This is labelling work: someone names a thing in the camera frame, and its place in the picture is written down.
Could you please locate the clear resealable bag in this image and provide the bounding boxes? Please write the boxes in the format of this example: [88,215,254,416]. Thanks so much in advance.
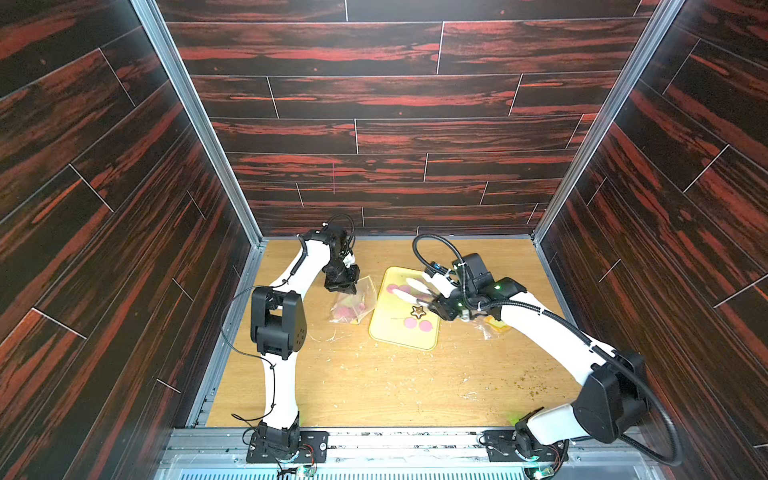
[329,276,377,324]
[471,315,511,340]

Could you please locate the metal tongs white tips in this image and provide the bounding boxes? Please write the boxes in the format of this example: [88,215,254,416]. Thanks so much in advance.
[385,276,441,307]

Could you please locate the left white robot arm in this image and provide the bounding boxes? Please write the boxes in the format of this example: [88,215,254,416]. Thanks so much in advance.
[250,220,360,457]

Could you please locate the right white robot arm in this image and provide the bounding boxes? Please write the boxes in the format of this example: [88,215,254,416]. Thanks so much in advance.
[424,254,683,466]

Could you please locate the star shaped brown cookie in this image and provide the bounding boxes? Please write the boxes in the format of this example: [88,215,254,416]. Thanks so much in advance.
[409,306,428,323]

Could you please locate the yellow plastic tray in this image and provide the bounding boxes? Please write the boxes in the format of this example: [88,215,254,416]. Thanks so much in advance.
[369,266,441,351]

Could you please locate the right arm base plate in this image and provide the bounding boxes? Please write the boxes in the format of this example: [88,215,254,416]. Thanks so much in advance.
[477,429,570,464]

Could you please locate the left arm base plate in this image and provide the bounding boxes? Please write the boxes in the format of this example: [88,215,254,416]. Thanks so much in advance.
[246,427,329,464]

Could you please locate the front aluminium rail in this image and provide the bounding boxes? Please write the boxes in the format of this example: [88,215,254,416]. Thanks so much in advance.
[154,427,667,480]

